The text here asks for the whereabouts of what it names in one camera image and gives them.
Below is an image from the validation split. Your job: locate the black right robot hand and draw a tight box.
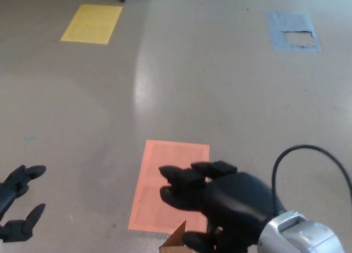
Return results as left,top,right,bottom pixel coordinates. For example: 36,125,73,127
158,161,287,253

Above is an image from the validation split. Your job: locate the yellow floor sheet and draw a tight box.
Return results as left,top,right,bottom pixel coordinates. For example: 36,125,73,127
60,4,124,45

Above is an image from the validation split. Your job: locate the orange floor sheet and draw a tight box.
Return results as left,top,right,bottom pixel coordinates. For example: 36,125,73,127
128,139,210,233

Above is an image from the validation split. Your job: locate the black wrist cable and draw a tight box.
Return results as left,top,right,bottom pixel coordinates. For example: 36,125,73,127
271,145,352,218

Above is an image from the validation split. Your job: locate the brown cardboard box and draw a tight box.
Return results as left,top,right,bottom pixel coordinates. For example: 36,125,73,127
159,220,193,253

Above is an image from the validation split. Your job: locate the torn blue floor sheet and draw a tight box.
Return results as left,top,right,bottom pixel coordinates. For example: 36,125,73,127
266,11,322,53

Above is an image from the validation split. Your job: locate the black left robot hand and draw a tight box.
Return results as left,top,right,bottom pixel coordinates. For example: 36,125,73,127
0,164,47,244

